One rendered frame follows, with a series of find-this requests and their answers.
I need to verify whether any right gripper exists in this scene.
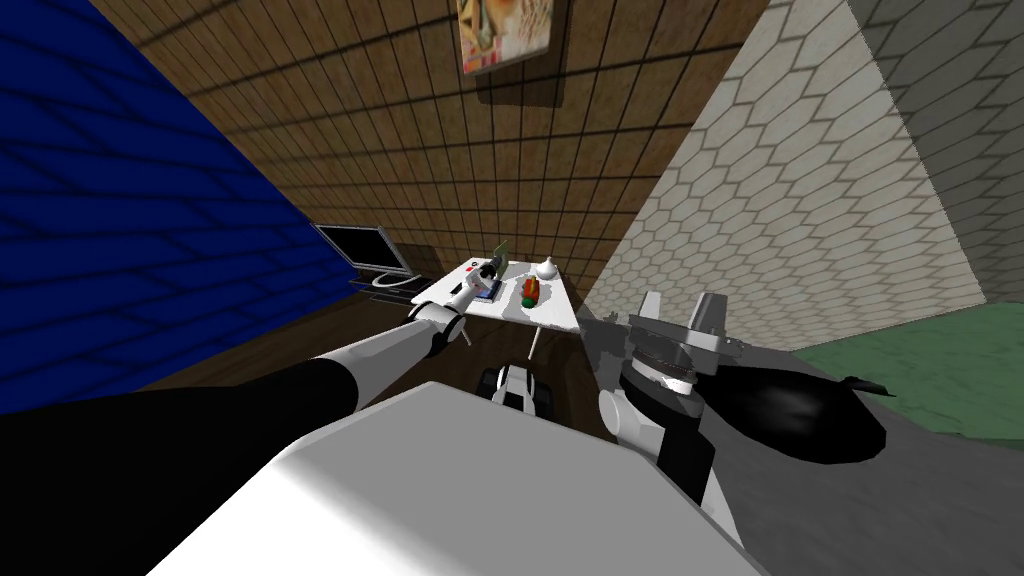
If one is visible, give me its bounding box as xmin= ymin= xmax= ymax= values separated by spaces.
xmin=627 ymin=291 xmax=747 ymax=358

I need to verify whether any white table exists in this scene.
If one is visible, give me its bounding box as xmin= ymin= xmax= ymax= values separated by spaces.
xmin=409 ymin=256 xmax=582 ymax=362

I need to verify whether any black flat screen monitor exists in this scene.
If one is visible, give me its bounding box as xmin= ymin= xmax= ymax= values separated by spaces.
xmin=310 ymin=223 xmax=439 ymax=305

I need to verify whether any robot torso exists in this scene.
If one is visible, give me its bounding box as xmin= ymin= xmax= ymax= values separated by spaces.
xmin=147 ymin=361 xmax=771 ymax=576

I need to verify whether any colourful wall picture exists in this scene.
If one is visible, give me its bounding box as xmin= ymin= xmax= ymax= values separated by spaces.
xmin=456 ymin=0 xmax=554 ymax=78

